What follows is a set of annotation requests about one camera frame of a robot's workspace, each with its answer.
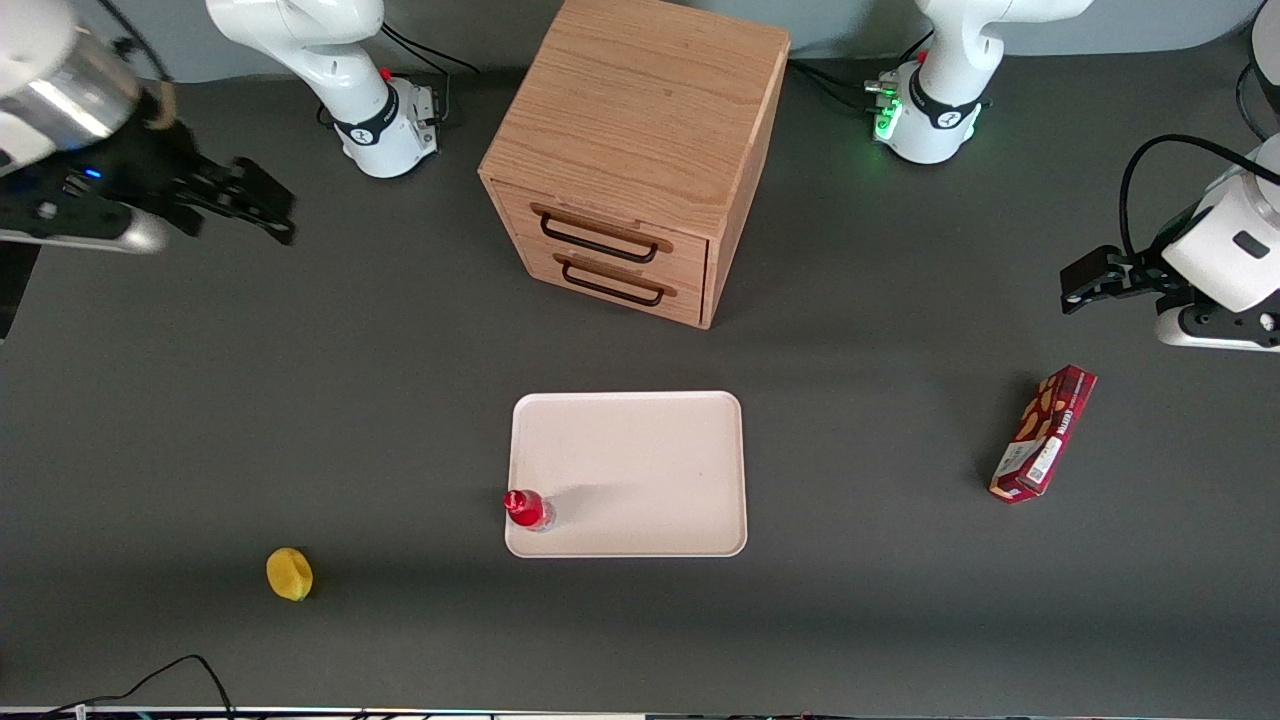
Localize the thin black cable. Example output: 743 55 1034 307
40 655 237 720
378 20 481 126
790 58 886 113

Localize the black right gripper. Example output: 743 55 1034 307
0 120 298 247

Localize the cream plastic tray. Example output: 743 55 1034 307
504 391 749 559

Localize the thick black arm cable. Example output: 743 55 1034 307
1119 134 1280 261

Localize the red-capped coke bottle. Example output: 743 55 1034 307
502 488 557 533

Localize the black drawer handle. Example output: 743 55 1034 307
553 253 678 308
530 203 674 265

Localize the yellow lemon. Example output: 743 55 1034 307
265 547 314 603

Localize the wooden two-drawer cabinet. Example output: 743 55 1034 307
478 0 791 331

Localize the wooden drawer front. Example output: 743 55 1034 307
490 180 710 286
520 240 707 327

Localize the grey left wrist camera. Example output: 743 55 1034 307
1155 300 1280 353

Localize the red tartan biscuit box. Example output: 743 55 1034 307
989 364 1098 504

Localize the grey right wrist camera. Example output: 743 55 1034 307
0 205 171 256

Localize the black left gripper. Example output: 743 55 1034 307
1060 240 1216 331

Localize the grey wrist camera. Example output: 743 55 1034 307
0 205 171 256
1155 300 1280 353

